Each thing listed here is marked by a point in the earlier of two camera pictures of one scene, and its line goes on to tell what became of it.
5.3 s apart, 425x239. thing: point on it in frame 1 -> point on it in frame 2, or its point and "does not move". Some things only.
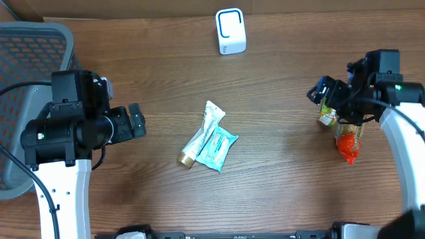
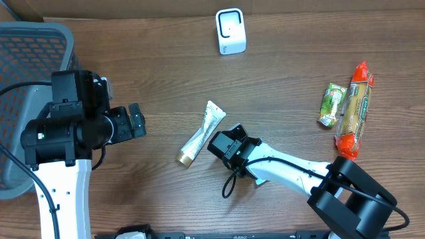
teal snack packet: (214, 152) -> (259, 181)
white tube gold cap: (212, 116) does not move
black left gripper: (135, 120) does not move
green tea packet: (328, 115) does not move
